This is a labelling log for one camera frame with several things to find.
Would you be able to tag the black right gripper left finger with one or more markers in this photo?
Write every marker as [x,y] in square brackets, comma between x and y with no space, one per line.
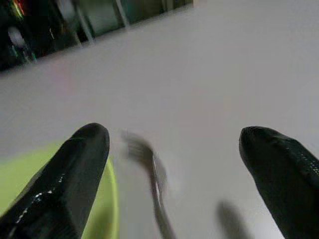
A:
[59,189]

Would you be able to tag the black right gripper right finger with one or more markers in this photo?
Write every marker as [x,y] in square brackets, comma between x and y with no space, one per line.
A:
[284,179]

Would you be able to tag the silver metal fork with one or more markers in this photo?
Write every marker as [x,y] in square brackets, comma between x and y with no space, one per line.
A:
[152,179]

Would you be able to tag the lime green plate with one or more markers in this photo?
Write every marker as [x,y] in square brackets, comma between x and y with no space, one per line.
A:
[104,199]

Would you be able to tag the black computer with coloured lights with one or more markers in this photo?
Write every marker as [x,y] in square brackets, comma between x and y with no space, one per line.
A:
[22,32]

